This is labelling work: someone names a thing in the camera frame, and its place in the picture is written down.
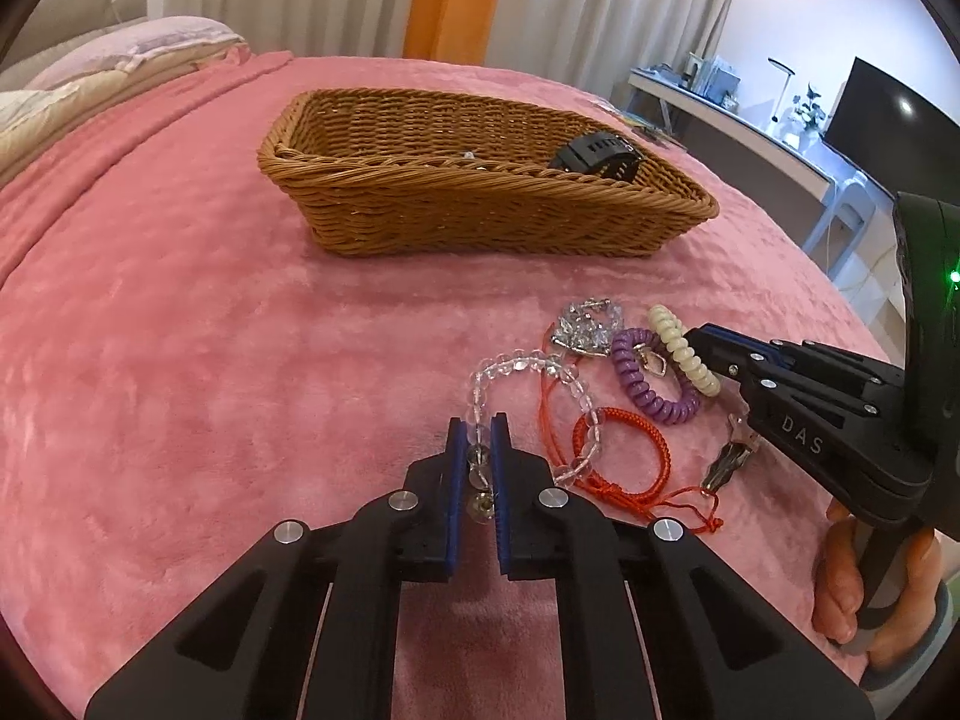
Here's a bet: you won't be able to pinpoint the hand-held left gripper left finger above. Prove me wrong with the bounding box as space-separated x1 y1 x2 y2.
84 416 463 720

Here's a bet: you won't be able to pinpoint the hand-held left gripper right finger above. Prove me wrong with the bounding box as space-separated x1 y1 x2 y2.
491 412 875 720

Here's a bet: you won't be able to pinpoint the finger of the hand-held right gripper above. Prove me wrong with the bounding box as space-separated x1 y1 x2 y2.
685 323 875 421
750 337 913 395

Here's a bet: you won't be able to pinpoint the cream spiral hair tie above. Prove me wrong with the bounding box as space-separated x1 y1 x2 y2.
647 304 722 397

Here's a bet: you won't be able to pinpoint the clear bead bracelet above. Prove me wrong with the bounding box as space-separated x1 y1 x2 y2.
465 347 605 524

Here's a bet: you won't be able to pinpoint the brown wicker basket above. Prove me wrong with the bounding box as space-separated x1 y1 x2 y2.
257 88 719 258

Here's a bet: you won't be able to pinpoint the person's right hand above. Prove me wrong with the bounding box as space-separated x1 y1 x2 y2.
813 499 950 672

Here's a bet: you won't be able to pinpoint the metal hair clip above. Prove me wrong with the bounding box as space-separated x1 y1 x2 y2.
697 411 760 494

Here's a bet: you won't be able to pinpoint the light blue chair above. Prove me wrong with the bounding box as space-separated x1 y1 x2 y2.
805 167 890 271

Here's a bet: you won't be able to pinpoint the white desk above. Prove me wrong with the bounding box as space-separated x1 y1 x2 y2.
625 66 842 205

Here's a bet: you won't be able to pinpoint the black wrist watch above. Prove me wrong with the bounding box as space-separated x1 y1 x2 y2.
547 133 644 182

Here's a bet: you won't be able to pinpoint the small packets on bed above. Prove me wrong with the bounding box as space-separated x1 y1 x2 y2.
591 99 680 145

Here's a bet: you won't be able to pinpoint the black monitor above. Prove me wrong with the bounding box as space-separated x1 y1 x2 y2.
821 56 960 201

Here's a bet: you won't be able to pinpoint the small potted plant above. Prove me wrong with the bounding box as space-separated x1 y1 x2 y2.
786 81 829 137

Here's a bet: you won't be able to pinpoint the pink fleece blanket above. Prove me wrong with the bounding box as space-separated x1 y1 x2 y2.
0 50 893 720

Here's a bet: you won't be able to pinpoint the desk lamp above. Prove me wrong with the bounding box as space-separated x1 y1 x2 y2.
766 58 797 125

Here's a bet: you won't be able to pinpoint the boxes on desk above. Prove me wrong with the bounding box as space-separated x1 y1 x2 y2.
681 51 742 107

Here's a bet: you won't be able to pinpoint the white curtain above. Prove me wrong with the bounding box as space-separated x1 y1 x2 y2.
166 0 734 95

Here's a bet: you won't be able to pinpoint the pink pillow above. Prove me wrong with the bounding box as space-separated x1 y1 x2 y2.
26 13 248 91

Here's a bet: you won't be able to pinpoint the beige headboard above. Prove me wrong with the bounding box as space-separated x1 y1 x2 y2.
0 0 153 83

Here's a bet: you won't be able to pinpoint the purple spiral hair tie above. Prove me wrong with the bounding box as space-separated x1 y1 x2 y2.
610 328 706 423

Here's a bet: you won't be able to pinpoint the thin red cord bracelet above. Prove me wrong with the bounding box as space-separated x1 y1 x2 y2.
540 330 727 533

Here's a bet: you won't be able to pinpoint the silver crystal bracelet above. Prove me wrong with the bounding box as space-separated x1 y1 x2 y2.
552 300 625 356

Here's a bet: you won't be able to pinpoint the red braided bracelet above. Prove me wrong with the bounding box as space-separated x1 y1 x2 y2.
571 406 674 503

